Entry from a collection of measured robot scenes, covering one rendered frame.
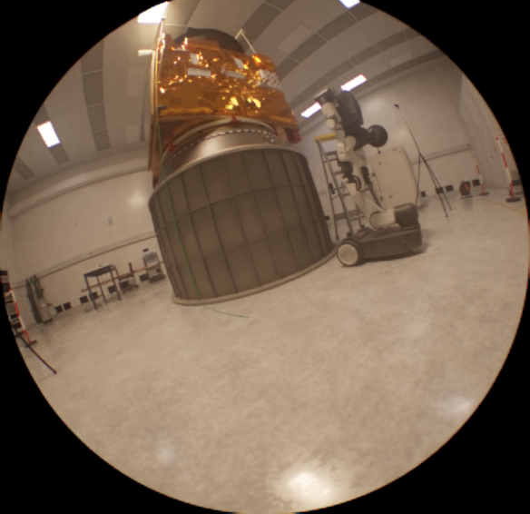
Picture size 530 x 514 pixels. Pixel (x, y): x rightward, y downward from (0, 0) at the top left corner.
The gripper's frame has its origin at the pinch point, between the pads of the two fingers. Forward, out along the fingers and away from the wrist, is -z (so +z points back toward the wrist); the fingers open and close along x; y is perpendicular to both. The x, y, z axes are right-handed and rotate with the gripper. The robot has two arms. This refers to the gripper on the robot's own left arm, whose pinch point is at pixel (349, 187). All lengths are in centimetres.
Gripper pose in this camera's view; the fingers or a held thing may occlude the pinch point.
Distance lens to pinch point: 138.8
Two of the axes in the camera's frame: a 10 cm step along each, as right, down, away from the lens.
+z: -1.6, -9.6, -2.4
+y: -7.4, 2.8, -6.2
